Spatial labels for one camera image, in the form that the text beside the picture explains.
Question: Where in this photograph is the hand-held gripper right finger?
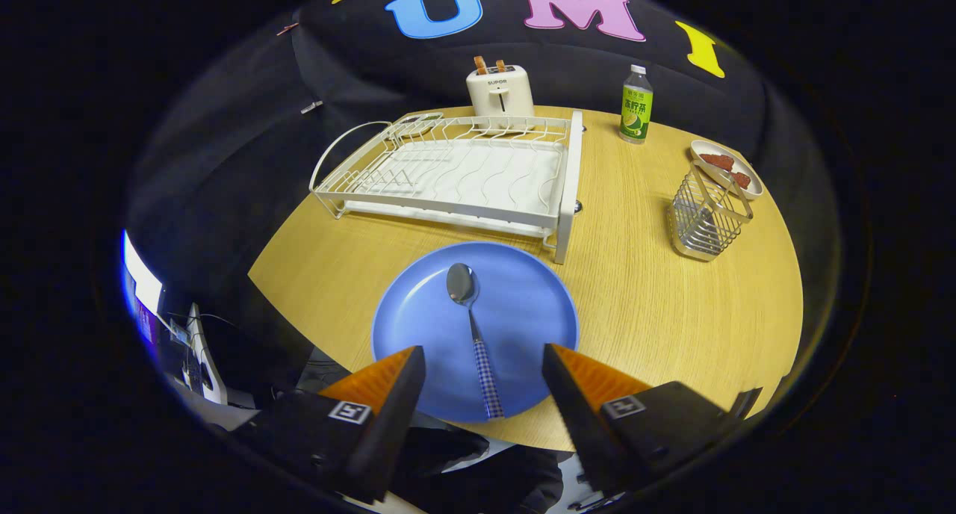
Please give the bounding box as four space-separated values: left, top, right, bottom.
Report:
542 342 740 496

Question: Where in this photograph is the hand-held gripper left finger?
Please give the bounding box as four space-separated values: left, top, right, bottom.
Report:
246 345 426 504

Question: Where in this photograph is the blue plate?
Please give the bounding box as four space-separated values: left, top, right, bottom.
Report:
371 241 580 424

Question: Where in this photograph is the spoon with checked handle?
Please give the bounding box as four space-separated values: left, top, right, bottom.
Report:
446 263 506 420

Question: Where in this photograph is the metal wire basket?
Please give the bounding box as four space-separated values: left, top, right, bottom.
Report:
667 161 754 262

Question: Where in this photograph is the white wire dish rack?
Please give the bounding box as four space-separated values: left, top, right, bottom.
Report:
308 110 584 265

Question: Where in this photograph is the small white oval dish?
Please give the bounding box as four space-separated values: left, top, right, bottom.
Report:
689 140 764 201

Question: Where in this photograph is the white desk stand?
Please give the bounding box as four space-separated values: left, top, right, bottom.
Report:
183 303 229 406

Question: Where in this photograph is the lit computer monitor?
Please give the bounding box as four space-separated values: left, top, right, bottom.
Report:
119 230 165 343

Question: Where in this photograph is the black backdrop cloth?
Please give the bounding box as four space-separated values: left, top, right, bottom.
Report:
123 0 841 335

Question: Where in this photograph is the green label drink bottle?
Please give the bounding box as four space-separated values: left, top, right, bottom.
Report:
619 64 654 145

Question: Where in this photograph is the white toaster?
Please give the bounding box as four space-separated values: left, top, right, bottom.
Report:
466 64 536 135

